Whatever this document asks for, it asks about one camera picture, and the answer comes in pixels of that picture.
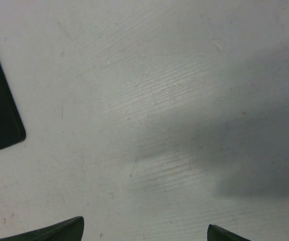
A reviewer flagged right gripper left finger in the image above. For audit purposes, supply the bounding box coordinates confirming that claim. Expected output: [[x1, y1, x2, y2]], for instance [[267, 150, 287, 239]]
[[0, 216, 84, 241]]

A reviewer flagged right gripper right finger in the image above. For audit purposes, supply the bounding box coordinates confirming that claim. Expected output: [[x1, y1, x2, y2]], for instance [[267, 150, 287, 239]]
[[207, 224, 250, 241]]

